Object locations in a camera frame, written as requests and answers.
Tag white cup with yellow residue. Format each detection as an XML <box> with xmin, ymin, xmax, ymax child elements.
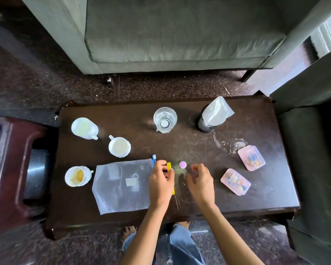
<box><xmin>65</xmin><ymin>166</ymin><xmax>94</xmax><ymax>188</ymax></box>

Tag small clear glass lid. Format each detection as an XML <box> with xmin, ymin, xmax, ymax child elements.
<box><xmin>230</xmin><ymin>139</ymin><xmax>248</xmax><ymax>157</ymax></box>

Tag pink box with colourful pieces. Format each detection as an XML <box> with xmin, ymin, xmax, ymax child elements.
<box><xmin>220</xmin><ymin>168</ymin><xmax>251</xmax><ymax>196</ymax></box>
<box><xmin>237</xmin><ymin>145</ymin><xmax>266</xmax><ymax>172</ymax></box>

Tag person's right hand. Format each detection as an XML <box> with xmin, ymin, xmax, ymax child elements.
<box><xmin>186</xmin><ymin>163</ymin><xmax>216</xmax><ymax>209</ymax></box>

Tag maroon plastic stool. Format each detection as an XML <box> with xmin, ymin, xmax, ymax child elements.
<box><xmin>0</xmin><ymin>116</ymin><xmax>58</xmax><ymax>234</ymax></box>

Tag steel pot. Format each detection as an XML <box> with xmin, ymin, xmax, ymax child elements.
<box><xmin>23</xmin><ymin>148</ymin><xmax>52</xmax><ymax>202</ymax></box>

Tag white cup with milk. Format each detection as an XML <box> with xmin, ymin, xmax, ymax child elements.
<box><xmin>108</xmin><ymin>135</ymin><xmax>132</xmax><ymax>158</ymax></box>

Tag person's sandalled foot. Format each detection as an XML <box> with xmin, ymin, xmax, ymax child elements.
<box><xmin>119</xmin><ymin>225</ymin><xmax>137</xmax><ymax>245</ymax></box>

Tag person's left forearm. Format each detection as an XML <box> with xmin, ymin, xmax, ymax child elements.
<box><xmin>120</xmin><ymin>203</ymin><xmax>168</xmax><ymax>265</ymax></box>

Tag black tumbler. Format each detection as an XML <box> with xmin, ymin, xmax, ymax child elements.
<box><xmin>197</xmin><ymin>105</ymin><xmax>224</xmax><ymax>133</ymax></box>

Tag dark green armchair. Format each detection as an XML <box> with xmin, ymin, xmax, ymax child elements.
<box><xmin>270</xmin><ymin>44</ymin><xmax>331</xmax><ymax>265</ymax></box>

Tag clear plastic pouch bag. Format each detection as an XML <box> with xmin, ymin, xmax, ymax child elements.
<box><xmin>92</xmin><ymin>159</ymin><xmax>154</xmax><ymax>215</ymax></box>

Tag person's right forearm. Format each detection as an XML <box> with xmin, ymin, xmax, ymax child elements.
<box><xmin>199</xmin><ymin>203</ymin><xmax>266</xmax><ymax>265</ymax></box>

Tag clear glass of water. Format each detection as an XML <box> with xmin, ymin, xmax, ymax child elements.
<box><xmin>153</xmin><ymin>107</ymin><xmax>178</xmax><ymax>134</ymax></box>

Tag white plastic bottle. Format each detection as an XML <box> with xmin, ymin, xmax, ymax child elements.
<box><xmin>71</xmin><ymin>117</ymin><xmax>99</xmax><ymax>141</ymax></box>

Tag person's blue jeans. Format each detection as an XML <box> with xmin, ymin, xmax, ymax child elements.
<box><xmin>121</xmin><ymin>223</ymin><xmax>206</xmax><ymax>265</ymax></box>

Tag person's left hand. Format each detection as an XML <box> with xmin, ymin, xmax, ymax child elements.
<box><xmin>149</xmin><ymin>160</ymin><xmax>175</xmax><ymax>209</ymax></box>

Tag dark brown wooden coffee table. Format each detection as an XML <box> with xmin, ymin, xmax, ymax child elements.
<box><xmin>44</xmin><ymin>95</ymin><xmax>302</xmax><ymax>241</ymax></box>

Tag white window frame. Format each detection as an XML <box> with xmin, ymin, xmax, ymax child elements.
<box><xmin>310</xmin><ymin>5</ymin><xmax>331</xmax><ymax>58</ymax></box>

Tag grey-green fabric sofa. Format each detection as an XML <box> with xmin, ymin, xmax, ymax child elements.
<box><xmin>20</xmin><ymin>0</ymin><xmax>331</xmax><ymax>83</ymax></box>

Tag yellow plastic clip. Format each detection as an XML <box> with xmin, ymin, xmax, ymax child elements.
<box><xmin>166</xmin><ymin>162</ymin><xmax>175</xmax><ymax>196</ymax></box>

